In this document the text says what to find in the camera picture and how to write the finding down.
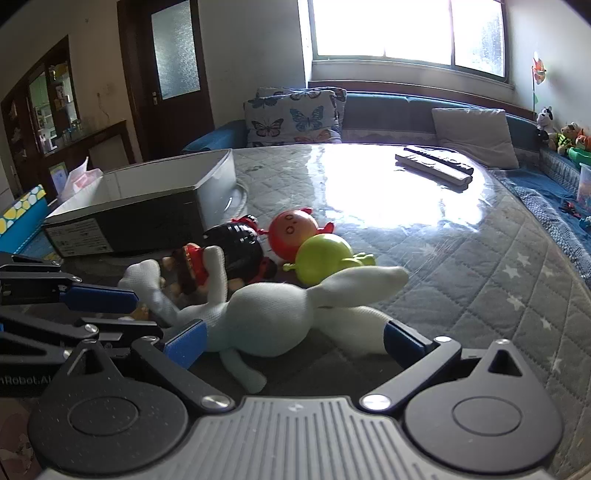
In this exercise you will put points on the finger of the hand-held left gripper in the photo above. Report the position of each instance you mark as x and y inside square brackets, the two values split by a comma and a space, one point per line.
[115, 331]
[101, 299]

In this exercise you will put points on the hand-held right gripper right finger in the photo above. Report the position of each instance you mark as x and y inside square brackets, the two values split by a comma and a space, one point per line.
[400, 341]

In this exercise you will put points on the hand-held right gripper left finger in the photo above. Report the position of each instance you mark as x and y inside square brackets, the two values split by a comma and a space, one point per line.
[184, 344]

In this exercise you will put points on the white plush rabbit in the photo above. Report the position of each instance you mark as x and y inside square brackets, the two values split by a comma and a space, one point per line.
[268, 318]

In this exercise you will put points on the white cardboard box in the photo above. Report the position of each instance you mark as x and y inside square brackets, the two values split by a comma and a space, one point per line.
[138, 217]

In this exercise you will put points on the black-haired doll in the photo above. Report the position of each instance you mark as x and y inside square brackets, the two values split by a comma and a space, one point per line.
[240, 247]

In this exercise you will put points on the green round toy figure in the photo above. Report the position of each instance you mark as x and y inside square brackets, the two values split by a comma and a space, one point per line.
[323, 258]

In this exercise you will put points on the grey quilted desktop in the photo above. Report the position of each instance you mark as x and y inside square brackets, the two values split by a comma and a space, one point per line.
[415, 258]

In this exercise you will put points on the yellow dotted box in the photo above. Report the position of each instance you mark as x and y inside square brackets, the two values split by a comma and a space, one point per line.
[18, 217]

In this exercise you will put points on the pink tissue pack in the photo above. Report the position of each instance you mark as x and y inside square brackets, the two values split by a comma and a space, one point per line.
[78, 180]

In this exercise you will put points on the red round toy figure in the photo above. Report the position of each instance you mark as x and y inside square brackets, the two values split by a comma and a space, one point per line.
[291, 230]

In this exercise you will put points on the grey remote control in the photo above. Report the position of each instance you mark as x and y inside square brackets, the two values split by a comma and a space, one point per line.
[427, 170]

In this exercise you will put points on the black remote control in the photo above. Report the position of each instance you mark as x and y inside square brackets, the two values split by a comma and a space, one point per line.
[445, 159]

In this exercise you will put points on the dark wooden display cabinet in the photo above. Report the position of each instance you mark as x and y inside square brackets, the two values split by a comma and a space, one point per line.
[27, 115]

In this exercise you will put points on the dark wooden door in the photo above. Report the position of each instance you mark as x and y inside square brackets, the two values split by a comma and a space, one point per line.
[138, 92]

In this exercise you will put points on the white pillow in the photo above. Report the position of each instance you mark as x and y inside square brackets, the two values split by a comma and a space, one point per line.
[475, 134]

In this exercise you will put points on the blue sofa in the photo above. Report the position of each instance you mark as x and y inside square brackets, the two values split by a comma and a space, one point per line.
[388, 110]

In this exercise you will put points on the clear plastic container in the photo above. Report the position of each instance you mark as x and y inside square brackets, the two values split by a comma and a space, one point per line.
[584, 187]

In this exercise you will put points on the butterfly print pillow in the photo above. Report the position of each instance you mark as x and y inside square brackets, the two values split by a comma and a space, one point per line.
[295, 120]
[341, 96]

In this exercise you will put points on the green plastic toy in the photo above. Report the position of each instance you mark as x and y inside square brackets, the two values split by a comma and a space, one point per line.
[581, 157]

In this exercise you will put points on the plush toy with yellow vest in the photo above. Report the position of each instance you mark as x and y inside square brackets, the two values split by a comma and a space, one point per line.
[565, 138]

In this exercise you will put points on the orange plush toy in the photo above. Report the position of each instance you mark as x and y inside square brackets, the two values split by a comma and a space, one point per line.
[584, 138]

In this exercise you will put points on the colourful pinwheel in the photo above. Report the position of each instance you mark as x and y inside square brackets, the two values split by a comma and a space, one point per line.
[538, 71]

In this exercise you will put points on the window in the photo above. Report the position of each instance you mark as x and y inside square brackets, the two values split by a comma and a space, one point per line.
[392, 27]

